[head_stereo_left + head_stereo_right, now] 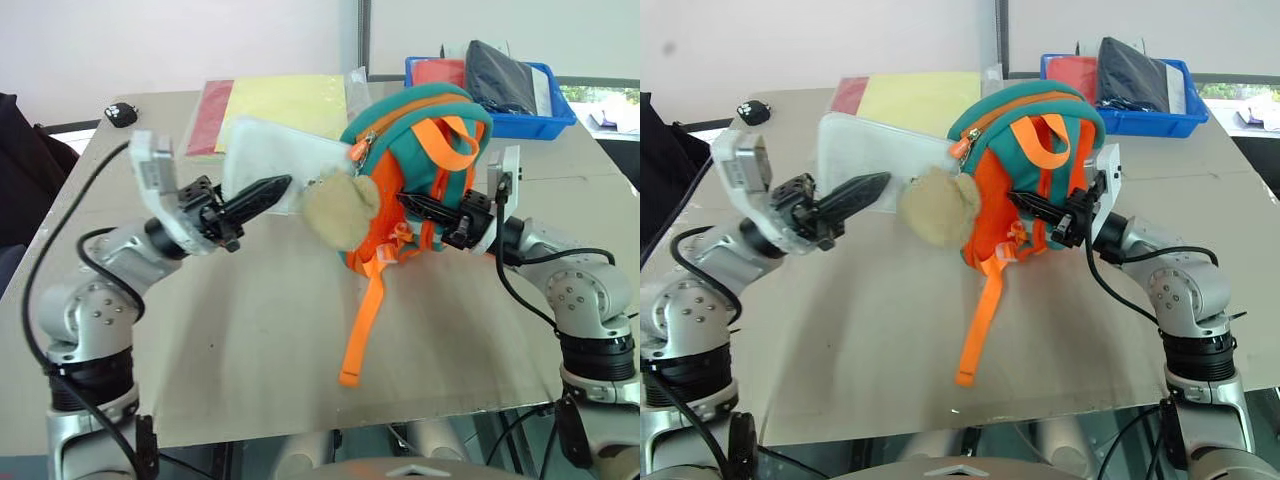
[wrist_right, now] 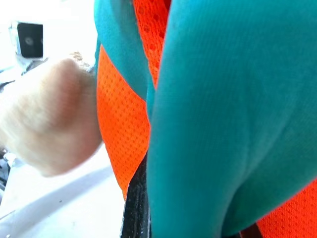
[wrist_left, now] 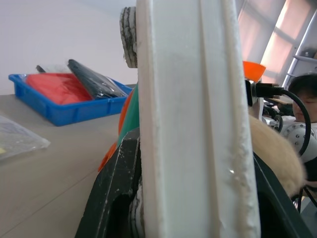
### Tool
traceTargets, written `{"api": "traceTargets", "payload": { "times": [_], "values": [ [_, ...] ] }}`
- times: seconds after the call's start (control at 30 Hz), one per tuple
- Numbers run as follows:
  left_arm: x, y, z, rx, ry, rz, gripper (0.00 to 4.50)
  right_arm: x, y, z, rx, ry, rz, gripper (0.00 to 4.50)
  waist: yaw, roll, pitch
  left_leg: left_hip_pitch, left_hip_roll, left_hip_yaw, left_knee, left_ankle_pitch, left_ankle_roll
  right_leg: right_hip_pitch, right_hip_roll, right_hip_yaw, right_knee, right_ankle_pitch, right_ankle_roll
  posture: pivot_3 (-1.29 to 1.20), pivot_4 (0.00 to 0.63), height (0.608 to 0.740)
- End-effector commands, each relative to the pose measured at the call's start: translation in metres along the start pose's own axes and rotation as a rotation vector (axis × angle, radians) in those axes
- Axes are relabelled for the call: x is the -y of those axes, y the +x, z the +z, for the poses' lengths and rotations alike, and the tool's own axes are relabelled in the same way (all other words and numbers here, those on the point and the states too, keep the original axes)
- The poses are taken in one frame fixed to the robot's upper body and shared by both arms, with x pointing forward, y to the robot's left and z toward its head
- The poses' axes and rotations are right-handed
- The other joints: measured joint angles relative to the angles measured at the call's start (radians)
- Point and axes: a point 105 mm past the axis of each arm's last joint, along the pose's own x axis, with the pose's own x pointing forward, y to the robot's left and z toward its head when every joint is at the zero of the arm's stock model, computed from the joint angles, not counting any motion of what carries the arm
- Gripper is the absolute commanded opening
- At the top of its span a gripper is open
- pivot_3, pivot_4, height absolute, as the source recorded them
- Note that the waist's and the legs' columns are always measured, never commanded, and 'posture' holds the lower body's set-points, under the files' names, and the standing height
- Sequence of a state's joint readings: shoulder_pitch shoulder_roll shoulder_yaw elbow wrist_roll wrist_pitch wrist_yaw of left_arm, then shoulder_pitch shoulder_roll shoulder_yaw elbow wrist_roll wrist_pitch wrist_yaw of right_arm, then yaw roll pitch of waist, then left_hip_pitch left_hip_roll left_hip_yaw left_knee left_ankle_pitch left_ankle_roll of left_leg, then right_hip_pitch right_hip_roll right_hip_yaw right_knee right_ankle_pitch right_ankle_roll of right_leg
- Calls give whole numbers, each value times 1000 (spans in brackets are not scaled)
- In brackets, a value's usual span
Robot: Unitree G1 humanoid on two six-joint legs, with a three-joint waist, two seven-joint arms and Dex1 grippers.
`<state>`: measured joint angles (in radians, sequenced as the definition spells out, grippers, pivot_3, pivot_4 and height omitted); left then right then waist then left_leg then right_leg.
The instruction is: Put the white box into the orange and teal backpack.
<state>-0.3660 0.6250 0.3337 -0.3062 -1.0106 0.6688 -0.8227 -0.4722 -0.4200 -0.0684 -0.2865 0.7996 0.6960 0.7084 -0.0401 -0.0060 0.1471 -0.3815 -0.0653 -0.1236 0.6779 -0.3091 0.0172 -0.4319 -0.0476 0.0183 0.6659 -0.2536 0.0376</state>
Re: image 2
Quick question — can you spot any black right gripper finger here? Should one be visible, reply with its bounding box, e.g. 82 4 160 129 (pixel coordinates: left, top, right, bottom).
120 151 152 238

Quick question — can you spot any teal and orange garment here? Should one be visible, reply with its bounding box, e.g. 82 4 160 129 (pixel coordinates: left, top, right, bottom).
93 0 317 238

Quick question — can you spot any beige fuzzy plush object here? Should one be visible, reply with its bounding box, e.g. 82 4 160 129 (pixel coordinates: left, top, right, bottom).
0 51 104 178

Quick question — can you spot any dark blurry object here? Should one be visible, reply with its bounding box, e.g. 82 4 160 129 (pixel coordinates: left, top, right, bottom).
0 147 11 192

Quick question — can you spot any white framed black camera box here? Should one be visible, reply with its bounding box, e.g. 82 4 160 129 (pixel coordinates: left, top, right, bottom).
8 20 49 65

